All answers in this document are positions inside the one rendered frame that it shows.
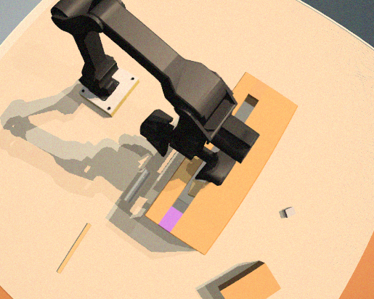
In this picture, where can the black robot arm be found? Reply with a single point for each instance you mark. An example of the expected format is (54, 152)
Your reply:
(200, 97)

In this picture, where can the orange flat bar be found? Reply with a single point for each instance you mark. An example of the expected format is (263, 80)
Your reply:
(74, 247)

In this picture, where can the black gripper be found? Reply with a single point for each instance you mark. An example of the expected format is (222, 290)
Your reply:
(159, 132)

